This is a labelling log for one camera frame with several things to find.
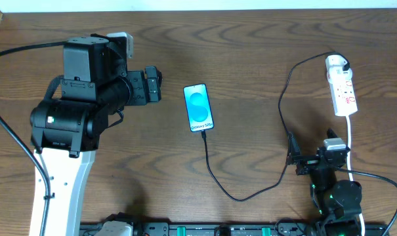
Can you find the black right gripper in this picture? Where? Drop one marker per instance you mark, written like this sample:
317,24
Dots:
311,162

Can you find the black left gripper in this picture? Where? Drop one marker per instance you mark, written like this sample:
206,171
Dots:
139,87

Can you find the blue Samsung Galaxy smartphone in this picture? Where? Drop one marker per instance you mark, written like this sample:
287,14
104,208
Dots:
198,107

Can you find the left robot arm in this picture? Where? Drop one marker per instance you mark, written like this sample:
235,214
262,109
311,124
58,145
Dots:
67,123

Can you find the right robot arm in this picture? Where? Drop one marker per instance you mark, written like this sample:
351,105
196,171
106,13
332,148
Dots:
337,200

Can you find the white charger adapter plug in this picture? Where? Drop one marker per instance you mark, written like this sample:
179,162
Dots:
338,68

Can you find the white power strip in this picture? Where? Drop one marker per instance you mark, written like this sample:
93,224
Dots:
343,98

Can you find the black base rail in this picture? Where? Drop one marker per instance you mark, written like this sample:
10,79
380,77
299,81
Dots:
122,224

